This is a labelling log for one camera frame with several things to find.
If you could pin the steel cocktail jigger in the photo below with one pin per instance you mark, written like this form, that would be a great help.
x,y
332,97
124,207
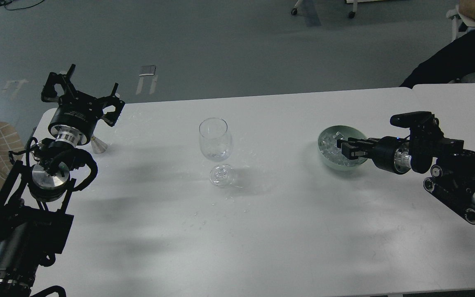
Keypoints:
x,y
97,145

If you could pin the seated person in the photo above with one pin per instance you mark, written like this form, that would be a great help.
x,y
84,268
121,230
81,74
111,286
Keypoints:
x,y
453,61

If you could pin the clear wine glass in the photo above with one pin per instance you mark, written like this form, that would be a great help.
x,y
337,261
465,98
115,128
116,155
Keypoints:
x,y
216,144

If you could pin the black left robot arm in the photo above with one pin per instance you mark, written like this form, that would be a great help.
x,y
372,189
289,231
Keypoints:
x,y
34,224

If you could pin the green bowl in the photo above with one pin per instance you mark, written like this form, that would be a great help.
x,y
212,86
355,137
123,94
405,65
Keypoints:
x,y
349,132

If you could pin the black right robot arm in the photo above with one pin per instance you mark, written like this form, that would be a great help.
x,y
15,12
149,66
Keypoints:
x,y
426,149

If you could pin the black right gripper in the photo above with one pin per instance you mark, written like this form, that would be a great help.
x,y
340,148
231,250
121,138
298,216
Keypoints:
x,y
387,153

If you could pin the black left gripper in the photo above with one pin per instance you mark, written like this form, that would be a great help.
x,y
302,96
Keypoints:
x,y
78,114

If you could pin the clear ice cubes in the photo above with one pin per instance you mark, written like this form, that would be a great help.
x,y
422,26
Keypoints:
x,y
328,147

